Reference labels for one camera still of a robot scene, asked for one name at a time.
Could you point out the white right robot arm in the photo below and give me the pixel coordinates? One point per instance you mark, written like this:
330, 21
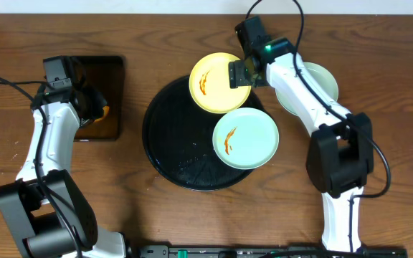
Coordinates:
340, 153

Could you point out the round black serving tray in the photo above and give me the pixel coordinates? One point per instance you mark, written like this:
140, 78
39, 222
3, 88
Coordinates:
177, 138

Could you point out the black rectangular water tray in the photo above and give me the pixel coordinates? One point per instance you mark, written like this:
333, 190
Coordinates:
106, 74

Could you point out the light green plate with stain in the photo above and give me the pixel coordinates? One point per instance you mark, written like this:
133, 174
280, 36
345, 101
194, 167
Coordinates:
245, 138

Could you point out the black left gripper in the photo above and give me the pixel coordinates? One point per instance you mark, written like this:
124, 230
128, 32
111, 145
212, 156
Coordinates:
94, 104

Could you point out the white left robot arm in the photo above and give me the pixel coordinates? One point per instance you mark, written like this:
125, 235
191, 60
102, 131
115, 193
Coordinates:
45, 211

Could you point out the yellow plate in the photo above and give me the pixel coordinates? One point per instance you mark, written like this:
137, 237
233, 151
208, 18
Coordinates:
209, 84

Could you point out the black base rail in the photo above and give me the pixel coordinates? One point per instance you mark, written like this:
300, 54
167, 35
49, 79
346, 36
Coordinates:
163, 251

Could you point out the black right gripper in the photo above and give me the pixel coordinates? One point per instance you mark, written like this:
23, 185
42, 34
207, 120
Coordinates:
238, 74

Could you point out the green and yellow scrub sponge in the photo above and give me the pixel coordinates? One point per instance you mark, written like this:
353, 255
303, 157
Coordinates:
100, 114

